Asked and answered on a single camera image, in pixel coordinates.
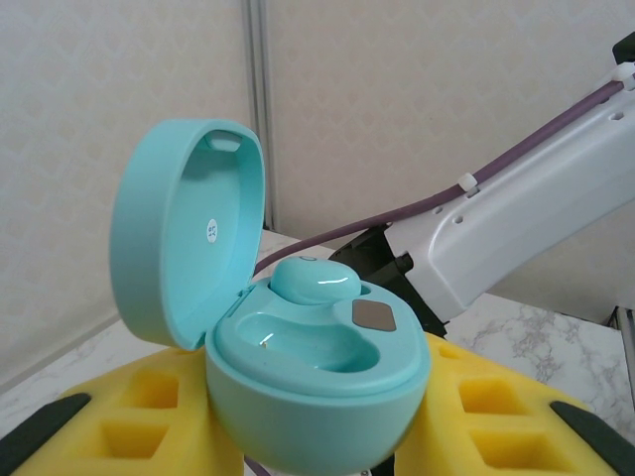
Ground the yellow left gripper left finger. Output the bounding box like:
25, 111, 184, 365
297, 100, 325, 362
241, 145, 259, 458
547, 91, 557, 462
0, 341, 244, 476

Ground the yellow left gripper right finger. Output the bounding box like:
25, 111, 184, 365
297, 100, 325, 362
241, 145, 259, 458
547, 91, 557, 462
391, 331, 635, 476

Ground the teal earbud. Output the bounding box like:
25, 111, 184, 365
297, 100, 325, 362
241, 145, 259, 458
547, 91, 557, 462
267, 256, 362, 306

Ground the teal earbud charging case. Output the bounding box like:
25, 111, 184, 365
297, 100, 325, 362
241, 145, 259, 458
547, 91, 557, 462
107, 117, 429, 470

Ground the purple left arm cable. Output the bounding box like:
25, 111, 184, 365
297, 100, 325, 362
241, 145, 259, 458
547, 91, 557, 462
245, 453, 272, 476

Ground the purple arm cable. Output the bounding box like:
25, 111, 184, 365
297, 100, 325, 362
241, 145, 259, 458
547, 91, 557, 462
253, 78, 627, 279
245, 453, 272, 476

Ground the aluminium frame post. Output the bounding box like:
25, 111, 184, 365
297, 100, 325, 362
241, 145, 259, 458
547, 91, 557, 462
245, 0, 278, 232

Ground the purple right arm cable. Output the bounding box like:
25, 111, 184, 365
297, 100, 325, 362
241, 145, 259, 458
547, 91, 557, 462
253, 78, 627, 279

